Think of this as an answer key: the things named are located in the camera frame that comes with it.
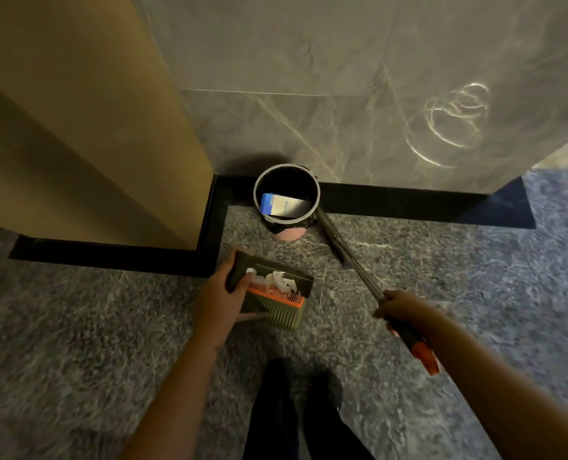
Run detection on person's right leg black trousers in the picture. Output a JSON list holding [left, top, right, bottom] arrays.
[[303, 370, 376, 460]]

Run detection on dark green dustpan orange comb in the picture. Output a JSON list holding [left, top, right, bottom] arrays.
[[225, 250, 315, 332]]

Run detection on person's right forearm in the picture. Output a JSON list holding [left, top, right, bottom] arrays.
[[419, 306, 568, 460]]

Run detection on blue and white carton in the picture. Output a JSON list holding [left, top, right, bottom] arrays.
[[260, 193, 311, 219]]

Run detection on metal broom handle orange grip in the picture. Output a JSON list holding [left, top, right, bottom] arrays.
[[314, 208, 441, 377]]

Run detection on person's right hand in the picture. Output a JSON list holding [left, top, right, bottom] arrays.
[[372, 289, 434, 339]]

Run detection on round black waste bin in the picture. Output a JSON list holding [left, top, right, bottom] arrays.
[[253, 164, 322, 243]]

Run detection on person's left forearm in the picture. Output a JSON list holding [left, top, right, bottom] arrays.
[[119, 330, 228, 460]]

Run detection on person's left leg black trousers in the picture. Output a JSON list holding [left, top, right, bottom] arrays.
[[242, 357, 300, 460]]

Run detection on person's left hand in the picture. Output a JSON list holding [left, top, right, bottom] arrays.
[[192, 249, 269, 349]]

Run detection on crumpled white paper scraps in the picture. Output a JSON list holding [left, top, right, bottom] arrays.
[[246, 268, 307, 302]]

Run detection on person's leg black trousers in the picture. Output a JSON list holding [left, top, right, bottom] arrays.
[[303, 370, 376, 460], [242, 357, 300, 460]]

